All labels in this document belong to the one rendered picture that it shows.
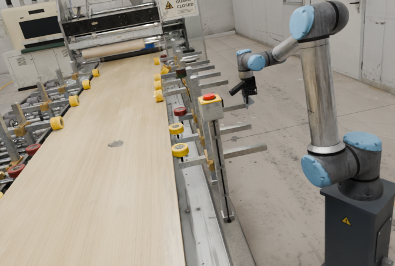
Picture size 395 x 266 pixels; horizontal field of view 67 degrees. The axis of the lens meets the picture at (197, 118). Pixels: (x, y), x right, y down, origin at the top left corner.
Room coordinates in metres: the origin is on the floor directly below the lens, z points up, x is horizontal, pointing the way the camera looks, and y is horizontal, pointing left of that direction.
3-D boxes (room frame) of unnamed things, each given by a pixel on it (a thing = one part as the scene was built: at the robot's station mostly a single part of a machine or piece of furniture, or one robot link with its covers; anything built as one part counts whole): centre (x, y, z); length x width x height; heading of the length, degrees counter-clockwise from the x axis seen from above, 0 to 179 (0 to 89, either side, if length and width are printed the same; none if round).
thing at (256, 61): (1.68, -0.38, 1.14); 0.12 x 0.12 x 0.09; 14
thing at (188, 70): (1.73, 0.00, 0.93); 0.04 x 0.04 x 0.48; 4
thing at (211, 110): (0.97, -0.05, 1.18); 0.07 x 0.07 x 0.08; 4
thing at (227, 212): (0.97, -0.05, 0.93); 0.05 x 0.05 x 0.45; 4
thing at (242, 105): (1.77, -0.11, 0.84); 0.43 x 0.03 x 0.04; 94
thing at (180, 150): (1.26, 0.11, 0.85); 0.08 x 0.08 x 0.11
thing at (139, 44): (4.04, 0.71, 1.05); 1.43 x 0.12 x 0.12; 94
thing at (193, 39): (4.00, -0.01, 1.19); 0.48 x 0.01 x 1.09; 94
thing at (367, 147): (1.12, -0.68, 0.79); 0.17 x 0.15 x 0.18; 104
